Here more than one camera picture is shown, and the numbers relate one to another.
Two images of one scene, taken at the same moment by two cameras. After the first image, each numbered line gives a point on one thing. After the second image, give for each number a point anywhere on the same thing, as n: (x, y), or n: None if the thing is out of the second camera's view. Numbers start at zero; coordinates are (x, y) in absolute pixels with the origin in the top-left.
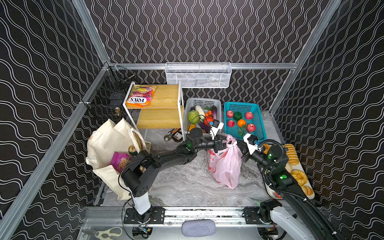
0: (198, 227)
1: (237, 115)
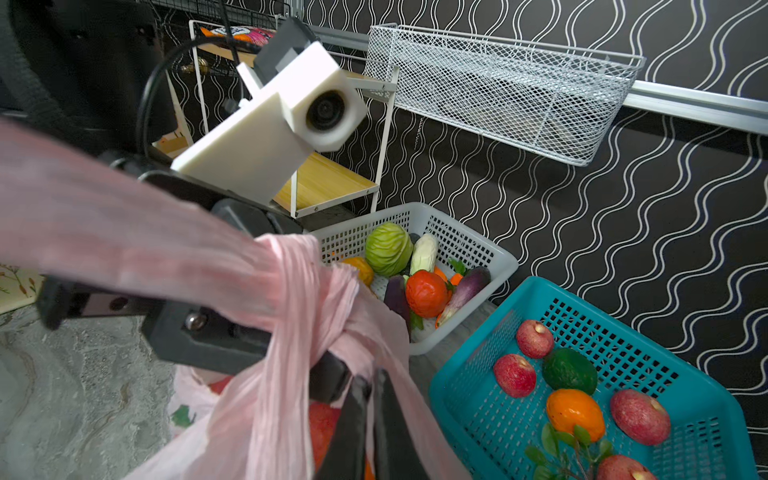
0: None
1: (567, 369)
